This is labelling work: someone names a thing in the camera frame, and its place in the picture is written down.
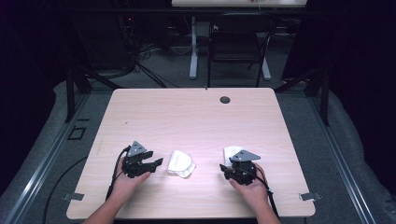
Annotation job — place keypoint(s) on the white ankle sock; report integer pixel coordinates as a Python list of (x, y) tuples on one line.
[(179, 163), (230, 152)]

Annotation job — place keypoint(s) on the dark round table grommet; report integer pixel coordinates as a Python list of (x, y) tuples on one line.
[(224, 100)]

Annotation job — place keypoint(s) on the person's left hand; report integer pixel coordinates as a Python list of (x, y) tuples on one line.
[(126, 185)]

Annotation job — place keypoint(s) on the aluminium floor rail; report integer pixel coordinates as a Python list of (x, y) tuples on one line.
[(46, 161), (339, 161)]

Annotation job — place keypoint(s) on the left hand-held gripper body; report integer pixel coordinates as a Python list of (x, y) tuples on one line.
[(134, 166)]

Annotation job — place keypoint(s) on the black metal frame stand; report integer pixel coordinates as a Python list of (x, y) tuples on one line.
[(324, 96), (70, 93)]

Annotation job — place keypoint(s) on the white desk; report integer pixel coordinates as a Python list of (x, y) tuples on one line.
[(194, 56)]

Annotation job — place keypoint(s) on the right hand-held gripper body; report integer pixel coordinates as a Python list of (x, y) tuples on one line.
[(244, 171)]

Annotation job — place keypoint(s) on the grey metal bracket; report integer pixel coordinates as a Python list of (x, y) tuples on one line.
[(74, 196), (310, 196)]

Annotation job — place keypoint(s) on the person's right hand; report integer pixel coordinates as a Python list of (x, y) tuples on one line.
[(253, 191)]

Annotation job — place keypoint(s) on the black folding chair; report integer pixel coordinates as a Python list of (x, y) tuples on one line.
[(236, 43)]

